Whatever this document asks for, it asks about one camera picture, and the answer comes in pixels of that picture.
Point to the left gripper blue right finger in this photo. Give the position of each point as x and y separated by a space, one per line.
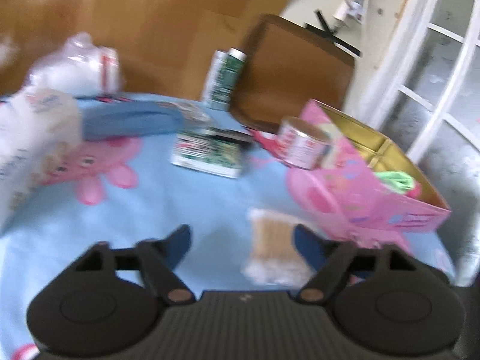
329 259

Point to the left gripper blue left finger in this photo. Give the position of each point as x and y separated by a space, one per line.
158 259

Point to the bagged white paper rolls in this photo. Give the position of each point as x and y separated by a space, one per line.
78 68

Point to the pink gold tin box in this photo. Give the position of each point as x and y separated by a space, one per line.
345 198

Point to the green patterned tissue packet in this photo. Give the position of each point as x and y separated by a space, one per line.
207 154

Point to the white framed glass door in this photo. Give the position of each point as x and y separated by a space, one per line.
427 101

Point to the large white tissue pack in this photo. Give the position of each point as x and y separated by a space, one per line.
39 128

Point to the blue folded towel pack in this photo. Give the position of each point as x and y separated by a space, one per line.
131 119

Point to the blue pig print tablecloth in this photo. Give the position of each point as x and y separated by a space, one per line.
71 286

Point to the wood pattern board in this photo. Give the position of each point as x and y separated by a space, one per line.
165 46

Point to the red white tin can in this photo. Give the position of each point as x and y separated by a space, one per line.
301 144

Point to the green soft item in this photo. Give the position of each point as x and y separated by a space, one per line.
396 181

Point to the green white drink carton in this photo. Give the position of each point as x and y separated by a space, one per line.
224 71

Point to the cotton swab pack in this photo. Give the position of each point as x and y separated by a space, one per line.
273 258

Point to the white power strip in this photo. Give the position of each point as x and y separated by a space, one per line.
352 9

